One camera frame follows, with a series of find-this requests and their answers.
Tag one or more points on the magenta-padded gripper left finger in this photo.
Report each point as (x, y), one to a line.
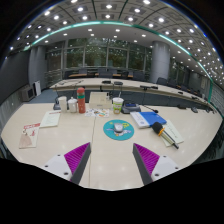
(77, 156)

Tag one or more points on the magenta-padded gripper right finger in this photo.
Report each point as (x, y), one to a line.
(148, 158)

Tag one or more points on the silver computer mouse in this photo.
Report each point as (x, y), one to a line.
(118, 128)

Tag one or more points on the round teal cartoon mouse pad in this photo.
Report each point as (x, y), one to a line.
(108, 131)

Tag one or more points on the black handheld microphone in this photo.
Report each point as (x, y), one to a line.
(157, 128)

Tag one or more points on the white booklet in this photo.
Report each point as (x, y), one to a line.
(175, 131)

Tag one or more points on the blue and white book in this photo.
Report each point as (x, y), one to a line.
(153, 118)

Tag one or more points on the colourful sticker sheet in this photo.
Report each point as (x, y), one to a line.
(97, 113)

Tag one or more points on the red and white leaflet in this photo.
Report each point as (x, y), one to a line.
(29, 136)

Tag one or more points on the black gooseneck desk microphone unit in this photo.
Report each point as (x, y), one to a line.
(130, 108)

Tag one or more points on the red thermos bottle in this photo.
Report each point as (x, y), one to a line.
(81, 101)

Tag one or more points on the beige cardboard box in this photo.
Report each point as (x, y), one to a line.
(99, 100)

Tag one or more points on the green paper cup with straw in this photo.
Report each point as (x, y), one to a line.
(117, 106)

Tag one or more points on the curved beige conference desk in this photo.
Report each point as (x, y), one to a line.
(133, 85)

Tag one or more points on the dark office chairs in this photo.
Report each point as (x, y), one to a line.
(138, 76)

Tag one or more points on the ceiling lights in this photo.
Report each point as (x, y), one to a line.
(109, 6)

